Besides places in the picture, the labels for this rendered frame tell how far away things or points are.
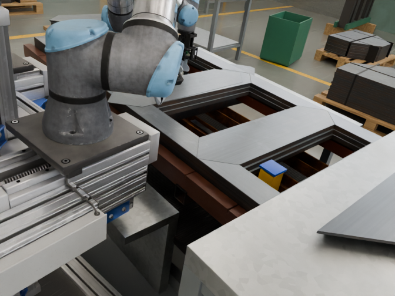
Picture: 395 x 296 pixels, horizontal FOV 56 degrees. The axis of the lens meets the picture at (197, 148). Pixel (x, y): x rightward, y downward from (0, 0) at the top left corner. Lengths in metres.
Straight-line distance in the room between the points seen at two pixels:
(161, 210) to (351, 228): 0.67
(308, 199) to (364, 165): 0.23
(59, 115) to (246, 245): 0.45
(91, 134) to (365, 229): 0.55
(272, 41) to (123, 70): 4.48
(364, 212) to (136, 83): 0.48
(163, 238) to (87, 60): 0.70
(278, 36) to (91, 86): 4.45
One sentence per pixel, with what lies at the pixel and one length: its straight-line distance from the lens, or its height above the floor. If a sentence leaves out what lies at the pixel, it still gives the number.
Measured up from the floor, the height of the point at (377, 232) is 1.07.
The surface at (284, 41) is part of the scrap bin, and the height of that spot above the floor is 0.32.
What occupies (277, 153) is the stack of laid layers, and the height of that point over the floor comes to 0.85.
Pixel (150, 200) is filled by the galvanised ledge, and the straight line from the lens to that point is 1.22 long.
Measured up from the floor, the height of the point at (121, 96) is 0.87.
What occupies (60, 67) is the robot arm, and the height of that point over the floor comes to 1.20.
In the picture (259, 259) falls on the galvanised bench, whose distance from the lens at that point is 0.59.
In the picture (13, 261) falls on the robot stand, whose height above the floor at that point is 0.95.
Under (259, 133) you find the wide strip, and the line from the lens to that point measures 1.32.
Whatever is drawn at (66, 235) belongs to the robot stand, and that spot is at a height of 0.95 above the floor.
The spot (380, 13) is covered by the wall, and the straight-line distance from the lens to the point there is 9.53.
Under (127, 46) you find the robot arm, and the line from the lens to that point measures 0.74.
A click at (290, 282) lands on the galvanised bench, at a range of 0.58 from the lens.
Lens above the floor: 1.47
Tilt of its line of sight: 31 degrees down
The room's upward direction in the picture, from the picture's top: 10 degrees clockwise
